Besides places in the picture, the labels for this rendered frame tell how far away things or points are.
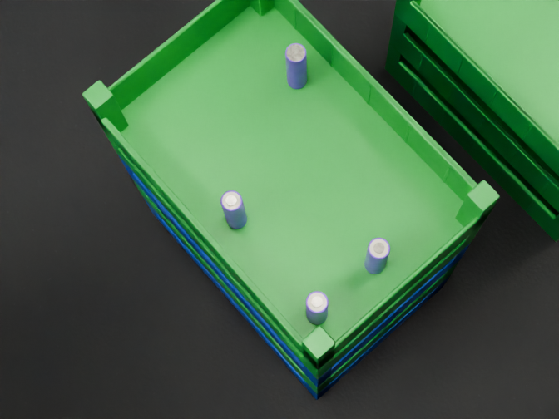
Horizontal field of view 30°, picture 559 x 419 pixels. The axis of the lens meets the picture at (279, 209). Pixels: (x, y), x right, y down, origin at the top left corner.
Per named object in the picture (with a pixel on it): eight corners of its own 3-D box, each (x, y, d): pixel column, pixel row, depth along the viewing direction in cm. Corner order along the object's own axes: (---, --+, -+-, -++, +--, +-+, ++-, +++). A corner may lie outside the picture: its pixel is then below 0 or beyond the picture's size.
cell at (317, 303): (302, 313, 90) (300, 300, 84) (318, 299, 91) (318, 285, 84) (316, 329, 90) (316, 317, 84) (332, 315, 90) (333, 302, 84)
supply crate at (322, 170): (98, 125, 96) (80, 94, 88) (264, -9, 99) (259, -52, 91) (316, 371, 90) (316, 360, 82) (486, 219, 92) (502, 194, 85)
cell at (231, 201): (222, 218, 93) (215, 199, 87) (238, 205, 93) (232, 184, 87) (235, 233, 92) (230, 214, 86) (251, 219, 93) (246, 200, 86)
